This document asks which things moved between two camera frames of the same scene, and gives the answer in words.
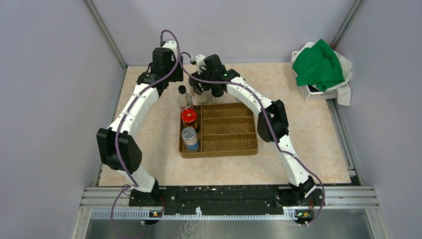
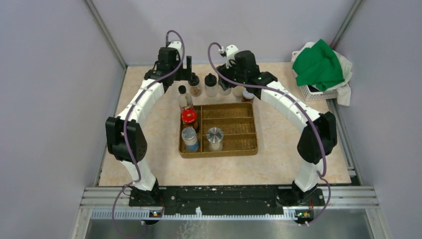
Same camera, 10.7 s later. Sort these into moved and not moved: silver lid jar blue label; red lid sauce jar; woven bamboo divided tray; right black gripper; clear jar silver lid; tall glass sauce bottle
Moved: right black gripper; clear jar silver lid
Not moved: silver lid jar blue label; woven bamboo divided tray; tall glass sauce bottle; red lid sauce jar
